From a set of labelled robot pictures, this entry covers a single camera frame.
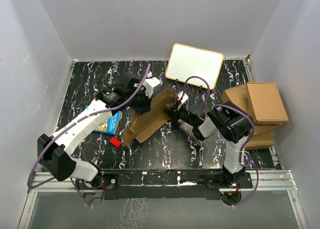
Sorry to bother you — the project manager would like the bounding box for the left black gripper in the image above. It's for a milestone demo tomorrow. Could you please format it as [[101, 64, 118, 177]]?
[[126, 86, 154, 116]]

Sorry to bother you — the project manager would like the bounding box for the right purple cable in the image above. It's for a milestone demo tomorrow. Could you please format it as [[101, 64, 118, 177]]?
[[183, 75, 260, 206]]

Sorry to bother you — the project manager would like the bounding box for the flat brown cardboard box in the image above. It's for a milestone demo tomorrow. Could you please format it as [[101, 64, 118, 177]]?
[[221, 83, 285, 150]]

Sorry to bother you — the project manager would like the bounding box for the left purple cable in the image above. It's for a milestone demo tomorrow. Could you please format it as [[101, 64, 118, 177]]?
[[27, 63, 152, 207]]

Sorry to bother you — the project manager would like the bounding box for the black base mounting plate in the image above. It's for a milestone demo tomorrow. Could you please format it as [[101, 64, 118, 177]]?
[[75, 169, 254, 204]]

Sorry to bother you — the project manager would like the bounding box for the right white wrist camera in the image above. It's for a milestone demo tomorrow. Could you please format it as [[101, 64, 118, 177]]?
[[176, 91, 189, 110]]

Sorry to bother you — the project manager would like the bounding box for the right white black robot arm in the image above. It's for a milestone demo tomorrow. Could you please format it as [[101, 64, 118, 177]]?
[[164, 101, 254, 188]]

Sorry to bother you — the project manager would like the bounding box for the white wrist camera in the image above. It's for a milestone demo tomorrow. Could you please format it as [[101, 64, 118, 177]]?
[[142, 72, 161, 98], [176, 91, 189, 110]]

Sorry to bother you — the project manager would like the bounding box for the blue treehouse book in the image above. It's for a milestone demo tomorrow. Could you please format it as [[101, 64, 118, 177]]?
[[93, 111, 122, 136]]

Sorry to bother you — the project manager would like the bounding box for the whiteboard with wooden frame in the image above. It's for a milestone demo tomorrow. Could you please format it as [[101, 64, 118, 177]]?
[[165, 43, 224, 90]]

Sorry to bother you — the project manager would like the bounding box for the aluminium frame rail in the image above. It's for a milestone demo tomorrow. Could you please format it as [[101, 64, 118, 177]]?
[[18, 169, 308, 229]]

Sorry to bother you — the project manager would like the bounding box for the small red block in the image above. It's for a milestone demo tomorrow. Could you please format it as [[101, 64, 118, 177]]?
[[109, 137, 122, 148]]

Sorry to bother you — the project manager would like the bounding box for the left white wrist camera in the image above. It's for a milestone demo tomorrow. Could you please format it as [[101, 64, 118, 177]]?
[[142, 72, 161, 98]]

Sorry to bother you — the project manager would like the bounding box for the purple cable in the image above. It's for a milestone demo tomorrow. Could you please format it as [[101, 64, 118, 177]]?
[[183, 75, 260, 206], [27, 63, 152, 207]]

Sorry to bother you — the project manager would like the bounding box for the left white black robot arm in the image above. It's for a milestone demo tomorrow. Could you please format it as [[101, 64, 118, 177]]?
[[37, 72, 161, 189]]

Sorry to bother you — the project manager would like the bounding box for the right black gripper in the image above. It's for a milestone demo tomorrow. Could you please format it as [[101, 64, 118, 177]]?
[[164, 101, 197, 127]]

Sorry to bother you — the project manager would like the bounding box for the closed brown cardboard box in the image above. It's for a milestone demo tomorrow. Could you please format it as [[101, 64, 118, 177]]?
[[245, 82, 289, 126]]

